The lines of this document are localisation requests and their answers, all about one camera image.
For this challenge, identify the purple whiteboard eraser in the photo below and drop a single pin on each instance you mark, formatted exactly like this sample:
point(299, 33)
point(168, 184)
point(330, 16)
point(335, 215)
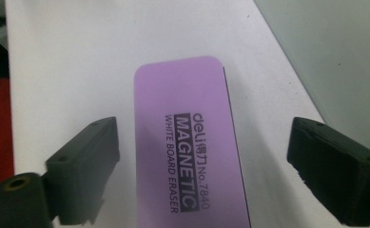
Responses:
point(185, 142)

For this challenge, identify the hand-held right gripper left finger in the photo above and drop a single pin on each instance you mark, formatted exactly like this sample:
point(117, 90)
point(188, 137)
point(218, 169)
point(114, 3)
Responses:
point(84, 167)

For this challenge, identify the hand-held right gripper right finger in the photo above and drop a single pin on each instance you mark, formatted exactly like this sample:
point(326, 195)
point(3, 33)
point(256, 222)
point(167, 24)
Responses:
point(334, 171)

